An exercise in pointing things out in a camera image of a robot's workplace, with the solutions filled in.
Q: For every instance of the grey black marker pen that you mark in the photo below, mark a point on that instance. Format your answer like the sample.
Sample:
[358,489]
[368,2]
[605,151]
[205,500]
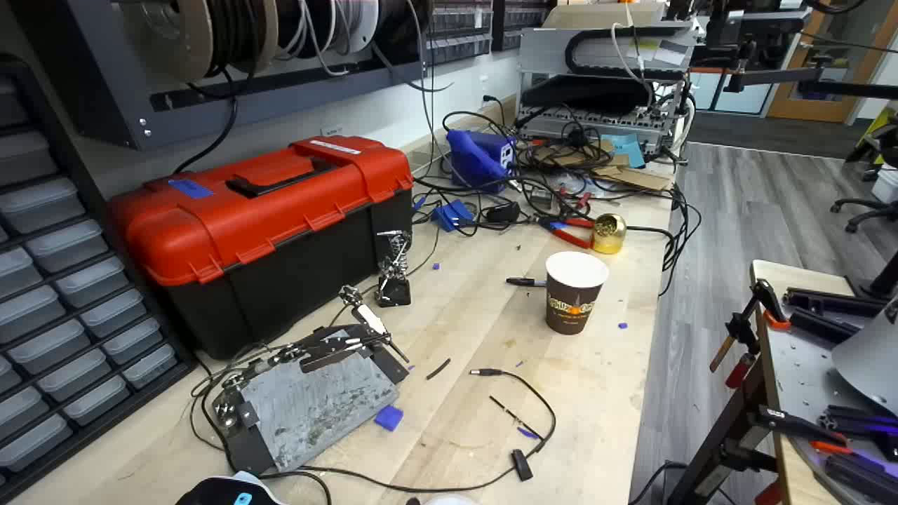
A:
[524,282]

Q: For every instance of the brown paper coffee cup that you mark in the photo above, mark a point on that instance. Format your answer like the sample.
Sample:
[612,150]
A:
[574,294]

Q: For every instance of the blue connector block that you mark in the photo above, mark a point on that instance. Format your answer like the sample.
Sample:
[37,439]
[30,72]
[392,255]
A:
[452,213]

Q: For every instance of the helping hands magnifier stand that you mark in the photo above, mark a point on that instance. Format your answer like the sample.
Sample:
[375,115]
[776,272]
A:
[394,282]

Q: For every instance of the silver black probe tool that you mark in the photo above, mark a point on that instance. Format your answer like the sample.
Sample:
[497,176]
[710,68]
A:
[366,314]

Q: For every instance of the short black stick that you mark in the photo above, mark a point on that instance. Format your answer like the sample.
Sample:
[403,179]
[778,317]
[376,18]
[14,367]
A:
[438,367]

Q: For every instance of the thin probe blue tip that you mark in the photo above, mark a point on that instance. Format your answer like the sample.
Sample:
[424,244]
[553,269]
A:
[511,415]

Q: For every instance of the small blue square piece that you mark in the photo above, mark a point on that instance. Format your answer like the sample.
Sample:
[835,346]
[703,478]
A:
[387,418]

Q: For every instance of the grey metal plate board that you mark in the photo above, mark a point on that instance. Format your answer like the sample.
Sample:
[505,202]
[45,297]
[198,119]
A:
[312,408]

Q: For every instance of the red black toolbox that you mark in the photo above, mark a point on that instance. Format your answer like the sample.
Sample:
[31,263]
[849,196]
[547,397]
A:
[243,224]

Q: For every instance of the grey black bench machine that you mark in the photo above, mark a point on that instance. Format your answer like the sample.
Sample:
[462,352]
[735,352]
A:
[598,65]

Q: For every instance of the black orange bar clamp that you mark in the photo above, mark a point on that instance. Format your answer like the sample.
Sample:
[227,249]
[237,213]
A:
[745,326]

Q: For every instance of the black white device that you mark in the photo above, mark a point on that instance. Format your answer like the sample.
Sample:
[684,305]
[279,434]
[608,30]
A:
[225,492]

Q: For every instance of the perforated side table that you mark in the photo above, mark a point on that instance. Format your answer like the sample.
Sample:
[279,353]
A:
[804,373]

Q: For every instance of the small parts drawer cabinet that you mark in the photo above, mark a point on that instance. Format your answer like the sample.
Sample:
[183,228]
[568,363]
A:
[56,310]

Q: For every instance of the black office chair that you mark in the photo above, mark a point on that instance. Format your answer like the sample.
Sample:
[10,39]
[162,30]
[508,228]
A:
[874,213]

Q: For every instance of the purple black hand tools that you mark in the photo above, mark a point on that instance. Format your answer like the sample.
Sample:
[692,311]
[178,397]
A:
[859,448]

